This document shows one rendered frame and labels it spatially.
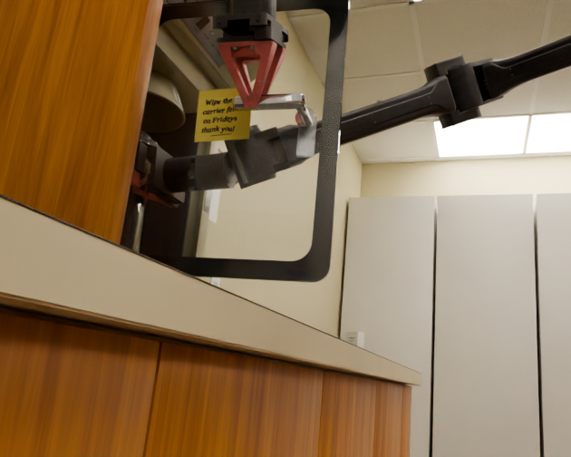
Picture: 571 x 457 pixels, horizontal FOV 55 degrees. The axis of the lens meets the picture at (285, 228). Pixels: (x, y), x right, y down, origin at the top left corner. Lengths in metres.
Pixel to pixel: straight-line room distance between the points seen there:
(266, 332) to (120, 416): 0.18
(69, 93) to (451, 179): 3.87
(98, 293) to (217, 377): 0.22
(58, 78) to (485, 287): 3.25
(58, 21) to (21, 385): 0.61
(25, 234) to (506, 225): 3.67
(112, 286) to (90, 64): 0.49
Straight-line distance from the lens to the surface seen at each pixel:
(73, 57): 0.79
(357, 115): 0.90
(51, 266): 0.27
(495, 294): 3.74
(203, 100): 0.77
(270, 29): 0.66
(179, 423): 0.45
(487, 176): 4.43
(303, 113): 0.69
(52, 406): 0.33
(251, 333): 0.48
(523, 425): 3.69
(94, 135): 0.70
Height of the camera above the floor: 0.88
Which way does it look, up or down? 15 degrees up
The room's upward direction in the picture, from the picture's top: 6 degrees clockwise
